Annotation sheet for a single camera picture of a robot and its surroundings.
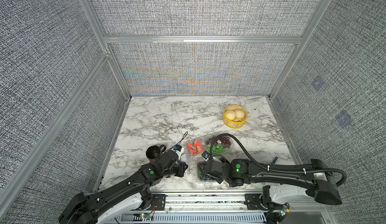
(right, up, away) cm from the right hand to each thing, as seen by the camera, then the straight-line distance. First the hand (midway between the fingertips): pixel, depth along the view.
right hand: (214, 164), depth 76 cm
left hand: (-12, -2, +3) cm, 12 cm away
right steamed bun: (+21, +25, +26) cm, 42 cm away
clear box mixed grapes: (+7, +7, +12) cm, 16 cm away
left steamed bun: (+15, +25, +25) cm, 38 cm away
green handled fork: (+37, -2, +12) cm, 39 cm away
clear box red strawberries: (-10, +5, +14) cm, 17 cm away
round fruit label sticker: (+5, +9, +12) cm, 16 cm away
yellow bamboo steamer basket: (+19, +19, +25) cm, 36 cm away
